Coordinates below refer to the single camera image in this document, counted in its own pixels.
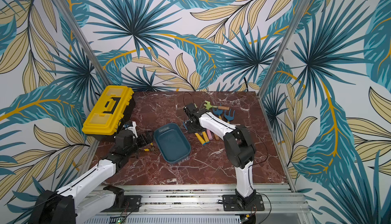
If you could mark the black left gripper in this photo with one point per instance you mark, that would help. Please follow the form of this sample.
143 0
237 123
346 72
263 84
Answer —
144 142

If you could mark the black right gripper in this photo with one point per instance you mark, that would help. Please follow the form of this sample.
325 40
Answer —
189 126

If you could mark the blue fork yellow handle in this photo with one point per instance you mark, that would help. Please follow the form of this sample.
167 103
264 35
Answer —
217 112
229 115

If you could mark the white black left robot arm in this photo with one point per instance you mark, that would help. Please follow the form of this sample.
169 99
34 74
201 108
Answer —
70 204

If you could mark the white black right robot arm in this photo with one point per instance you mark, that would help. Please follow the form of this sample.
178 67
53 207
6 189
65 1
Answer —
239 147

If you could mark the teal plastic storage box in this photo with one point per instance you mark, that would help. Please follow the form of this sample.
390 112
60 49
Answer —
172 143

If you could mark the yellow black pliers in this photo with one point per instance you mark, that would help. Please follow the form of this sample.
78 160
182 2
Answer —
148 148

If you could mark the yellow black toolbox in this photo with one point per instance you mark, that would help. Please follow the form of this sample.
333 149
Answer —
113 108

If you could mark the green rake wooden handle far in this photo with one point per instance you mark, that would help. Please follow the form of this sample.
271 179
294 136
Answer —
208 106

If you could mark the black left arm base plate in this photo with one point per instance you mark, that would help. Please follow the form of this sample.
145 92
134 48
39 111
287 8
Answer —
126 202

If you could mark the aluminium frame post left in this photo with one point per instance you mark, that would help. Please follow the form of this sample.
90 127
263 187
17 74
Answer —
66 12

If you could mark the aluminium frame post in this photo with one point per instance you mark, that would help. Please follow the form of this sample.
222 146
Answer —
302 5
66 12

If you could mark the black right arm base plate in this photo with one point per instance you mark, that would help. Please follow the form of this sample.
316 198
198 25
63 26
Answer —
235 203

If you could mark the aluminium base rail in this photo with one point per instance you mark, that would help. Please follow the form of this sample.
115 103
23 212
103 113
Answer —
282 204

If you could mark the aluminium frame post right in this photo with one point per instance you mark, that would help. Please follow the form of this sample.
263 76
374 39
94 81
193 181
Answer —
302 5

